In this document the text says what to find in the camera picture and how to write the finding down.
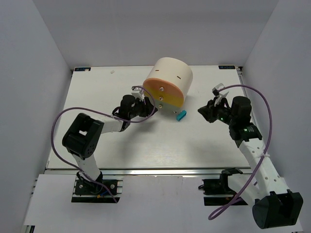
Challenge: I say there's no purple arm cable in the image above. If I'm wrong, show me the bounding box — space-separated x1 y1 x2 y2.
208 84 272 221
51 86 157 203

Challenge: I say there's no right blue corner label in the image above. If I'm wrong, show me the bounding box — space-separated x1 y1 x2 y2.
218 65 236 69

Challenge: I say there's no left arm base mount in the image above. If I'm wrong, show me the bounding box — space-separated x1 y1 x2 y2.
71 176 123 203

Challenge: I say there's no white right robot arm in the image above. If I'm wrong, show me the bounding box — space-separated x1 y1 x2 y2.
198 96 303 229

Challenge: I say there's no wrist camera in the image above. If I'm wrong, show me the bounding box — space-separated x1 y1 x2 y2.
131 86 144 101
212 83 229 106

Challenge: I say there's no cream cylindrical drawer container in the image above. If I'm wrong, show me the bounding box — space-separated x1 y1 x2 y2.
143 57 194 102

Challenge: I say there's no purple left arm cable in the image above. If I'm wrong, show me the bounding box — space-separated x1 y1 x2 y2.
51 86 157 203

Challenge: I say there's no long teal lego brick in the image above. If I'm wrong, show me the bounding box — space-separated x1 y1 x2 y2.
176 110 187 121

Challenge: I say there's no blue corner label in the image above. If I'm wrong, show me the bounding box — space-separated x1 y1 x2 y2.
74 67 91 72
218 65 236 69

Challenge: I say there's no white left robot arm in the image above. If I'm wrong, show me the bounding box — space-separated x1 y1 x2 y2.
62 95 157 194

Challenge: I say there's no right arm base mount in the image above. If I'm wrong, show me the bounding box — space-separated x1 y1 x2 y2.
198 167 243 206

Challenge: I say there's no yellow drawer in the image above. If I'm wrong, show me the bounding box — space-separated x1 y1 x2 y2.
145 89 185 108

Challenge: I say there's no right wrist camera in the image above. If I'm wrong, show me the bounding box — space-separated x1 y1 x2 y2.
212 83 229 106

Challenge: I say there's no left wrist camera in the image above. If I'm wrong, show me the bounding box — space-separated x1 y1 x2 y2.
131 86 144 101

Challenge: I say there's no left blue corner label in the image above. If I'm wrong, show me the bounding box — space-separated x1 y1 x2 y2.
74 67 91 72

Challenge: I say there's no aluminium front rail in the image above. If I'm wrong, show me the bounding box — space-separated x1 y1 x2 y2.
44 168 252 176

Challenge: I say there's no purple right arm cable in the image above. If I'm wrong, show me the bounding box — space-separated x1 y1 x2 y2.
208 84 272 221

